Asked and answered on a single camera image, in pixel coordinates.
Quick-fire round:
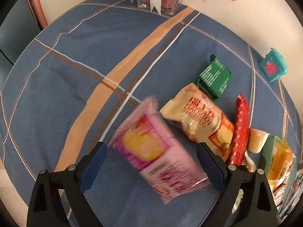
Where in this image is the yellow jelly cup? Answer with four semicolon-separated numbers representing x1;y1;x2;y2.
248;128;270;154

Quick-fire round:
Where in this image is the pink snack packet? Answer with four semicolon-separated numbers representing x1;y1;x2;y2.
109;96;210;203

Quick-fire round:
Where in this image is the teal toy box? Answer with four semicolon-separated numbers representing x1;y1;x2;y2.
259;48;288;82

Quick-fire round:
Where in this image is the blue plaid tablecloth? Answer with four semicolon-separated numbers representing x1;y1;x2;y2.
1;0;301;226

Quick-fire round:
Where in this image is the green snack packet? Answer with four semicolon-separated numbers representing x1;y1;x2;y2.
196;54;232;101

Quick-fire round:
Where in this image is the red patterned snack packet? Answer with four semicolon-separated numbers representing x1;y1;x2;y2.
227;94;250;167

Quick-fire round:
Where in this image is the cream orange snack packet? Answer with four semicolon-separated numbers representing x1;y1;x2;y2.
160;83;234;161

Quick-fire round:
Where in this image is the dark chair with pink trim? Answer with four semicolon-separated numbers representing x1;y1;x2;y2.
1;0;48;85

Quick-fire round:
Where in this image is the green rimmed cardboard tray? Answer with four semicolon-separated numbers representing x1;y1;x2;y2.
259;136;297;212

